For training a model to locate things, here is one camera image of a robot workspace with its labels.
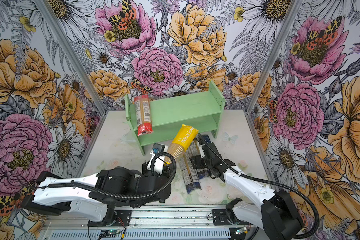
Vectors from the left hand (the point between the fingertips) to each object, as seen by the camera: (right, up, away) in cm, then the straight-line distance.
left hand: (166, 165), depth 58 cm
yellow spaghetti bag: (+6, +9, +5) cm, 11 cm away
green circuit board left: (-28, -35, +14) cm, 47 cm away
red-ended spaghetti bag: (-16, +24, +23) cm, 37 cm away
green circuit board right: (+34, -34, +14) cm, 50 cm away
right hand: (+15, -5, +27) cm, 31 cm away
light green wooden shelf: (+16, +23, +26) cm, 38 cm away
